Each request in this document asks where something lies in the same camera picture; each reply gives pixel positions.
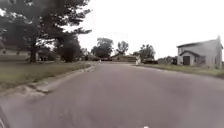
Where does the slim pale tree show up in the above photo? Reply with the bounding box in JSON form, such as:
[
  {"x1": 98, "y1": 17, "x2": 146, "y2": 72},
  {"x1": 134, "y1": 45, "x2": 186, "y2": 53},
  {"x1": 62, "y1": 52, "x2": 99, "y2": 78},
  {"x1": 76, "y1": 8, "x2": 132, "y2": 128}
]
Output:
[{"x1": 116, "y1": 40, "x2": 130, "y2": 56}]

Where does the low house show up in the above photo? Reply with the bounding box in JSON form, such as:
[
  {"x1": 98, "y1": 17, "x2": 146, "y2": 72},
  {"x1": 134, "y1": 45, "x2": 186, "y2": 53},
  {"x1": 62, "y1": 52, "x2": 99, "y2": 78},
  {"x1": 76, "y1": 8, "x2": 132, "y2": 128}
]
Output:
[{"x1": 110, "y1": 54, "x2": 142, "y2": 65}]

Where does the pale concrete kerb strip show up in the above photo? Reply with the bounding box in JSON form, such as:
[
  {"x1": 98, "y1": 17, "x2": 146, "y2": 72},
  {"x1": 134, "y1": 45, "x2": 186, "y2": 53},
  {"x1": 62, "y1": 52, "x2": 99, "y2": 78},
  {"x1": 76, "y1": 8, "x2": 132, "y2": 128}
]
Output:
[{"x1": 0, "y1": 64, "x2": 97, "y2": 99}]

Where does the two-storey grey house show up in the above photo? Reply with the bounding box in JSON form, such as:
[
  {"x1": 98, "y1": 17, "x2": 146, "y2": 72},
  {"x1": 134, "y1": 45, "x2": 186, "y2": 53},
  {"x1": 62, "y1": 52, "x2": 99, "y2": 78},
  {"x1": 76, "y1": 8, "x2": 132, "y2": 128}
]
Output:
[{"x1": 176, "y1": 35, "x2": 224, "y2": 69}]

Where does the dark bushy tree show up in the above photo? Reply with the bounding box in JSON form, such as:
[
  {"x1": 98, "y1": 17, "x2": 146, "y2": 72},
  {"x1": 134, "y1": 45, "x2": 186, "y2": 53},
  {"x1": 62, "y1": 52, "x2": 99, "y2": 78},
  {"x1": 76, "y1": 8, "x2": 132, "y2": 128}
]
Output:
[{"x1": 54, "y1": 34, "x2": 83, "y2": 63}]

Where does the dark broad tree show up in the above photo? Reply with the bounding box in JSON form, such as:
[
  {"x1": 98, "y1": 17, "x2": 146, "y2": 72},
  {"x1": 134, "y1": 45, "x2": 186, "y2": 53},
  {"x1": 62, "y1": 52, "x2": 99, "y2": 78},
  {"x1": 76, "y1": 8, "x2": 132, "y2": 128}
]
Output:
[{"x1": 90, "y1": 37, "x2": 115, "y2": 60}]

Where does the dark vehicle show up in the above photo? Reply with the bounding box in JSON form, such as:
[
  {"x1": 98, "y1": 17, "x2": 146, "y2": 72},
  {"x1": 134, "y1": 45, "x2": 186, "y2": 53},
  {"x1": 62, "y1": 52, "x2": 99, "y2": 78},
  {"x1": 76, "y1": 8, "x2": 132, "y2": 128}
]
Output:
[{"x1": 143, "y1": 58, "x2": 159, "y2": 65}]

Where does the tall dark pine tree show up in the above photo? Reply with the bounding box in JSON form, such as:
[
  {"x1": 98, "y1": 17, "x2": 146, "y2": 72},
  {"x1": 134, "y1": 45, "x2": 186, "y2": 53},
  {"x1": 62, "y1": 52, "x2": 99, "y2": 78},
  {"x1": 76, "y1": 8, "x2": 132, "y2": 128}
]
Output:
[{"x1": 0, "y1": 0, "x2": 93, "y2": 64}]

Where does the grey asphalt road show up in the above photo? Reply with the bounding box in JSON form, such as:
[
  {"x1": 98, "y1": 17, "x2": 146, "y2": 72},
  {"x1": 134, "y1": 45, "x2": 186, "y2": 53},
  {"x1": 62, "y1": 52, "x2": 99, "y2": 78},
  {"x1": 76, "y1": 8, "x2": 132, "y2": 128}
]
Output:
[{"x1": 0, "y1": 62, "x2": 224, "y2": 128}]

